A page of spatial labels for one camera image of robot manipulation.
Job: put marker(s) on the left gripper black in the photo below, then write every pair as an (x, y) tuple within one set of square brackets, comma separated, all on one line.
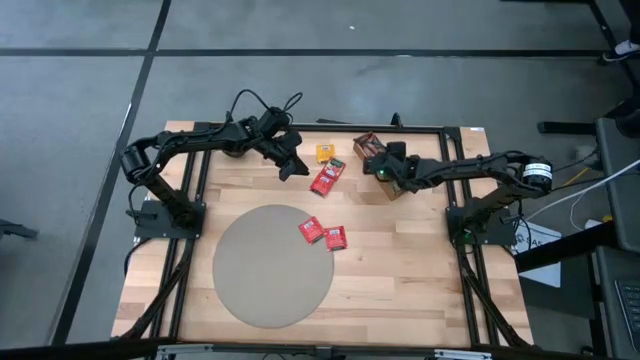
[(277, 142)]

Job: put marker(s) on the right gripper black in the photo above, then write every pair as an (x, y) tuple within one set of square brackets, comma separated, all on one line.
[(400, 172)]

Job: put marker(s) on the wooden compartment tray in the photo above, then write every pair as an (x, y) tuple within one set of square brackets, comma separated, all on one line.
[(396, 194)]

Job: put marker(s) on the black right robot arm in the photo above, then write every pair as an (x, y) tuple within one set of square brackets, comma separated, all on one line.
[(465, 167)]

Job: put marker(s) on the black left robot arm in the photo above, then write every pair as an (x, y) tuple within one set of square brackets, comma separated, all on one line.
[(200, 137)]

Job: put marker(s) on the red tea packet dark band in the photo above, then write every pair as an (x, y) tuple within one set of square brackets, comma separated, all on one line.
[(334, 168)]

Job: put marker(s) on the yellow tea packet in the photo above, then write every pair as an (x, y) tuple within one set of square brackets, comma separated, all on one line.
[(325, 153)]

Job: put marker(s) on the round grey table mat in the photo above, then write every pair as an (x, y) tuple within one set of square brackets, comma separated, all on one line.
[(272, 267)]

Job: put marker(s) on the black metal bar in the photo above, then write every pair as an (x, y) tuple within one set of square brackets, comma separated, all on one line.
[(565, 128)]

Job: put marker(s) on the white paper sheet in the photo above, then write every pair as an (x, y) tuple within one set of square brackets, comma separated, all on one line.
[(545, 275)]

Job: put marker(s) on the black metal beam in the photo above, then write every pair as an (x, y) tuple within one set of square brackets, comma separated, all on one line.
[(565, 247)]

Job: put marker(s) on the grey desk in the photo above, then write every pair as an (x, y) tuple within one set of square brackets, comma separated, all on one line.
[(620, 200)]

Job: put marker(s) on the person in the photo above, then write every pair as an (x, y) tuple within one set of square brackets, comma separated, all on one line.
[(627, 48)]

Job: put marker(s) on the black chair base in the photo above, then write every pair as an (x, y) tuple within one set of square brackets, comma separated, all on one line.
[(15, 229)]

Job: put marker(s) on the black keyboard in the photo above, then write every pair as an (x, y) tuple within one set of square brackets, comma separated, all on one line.
[(631, 310)]

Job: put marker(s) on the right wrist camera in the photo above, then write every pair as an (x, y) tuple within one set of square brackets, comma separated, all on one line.
[(396, 150)]

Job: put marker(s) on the black aluminium table frame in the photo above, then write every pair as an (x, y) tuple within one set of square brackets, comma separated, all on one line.
[(340, 128)]

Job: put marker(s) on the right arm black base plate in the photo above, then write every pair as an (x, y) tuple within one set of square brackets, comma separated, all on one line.
[(500, 235)]

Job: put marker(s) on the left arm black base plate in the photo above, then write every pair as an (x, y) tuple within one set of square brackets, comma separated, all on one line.
[(150, 227)]

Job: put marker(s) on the black horizontal rail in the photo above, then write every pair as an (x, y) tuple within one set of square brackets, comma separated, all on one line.
[(75, 350)]

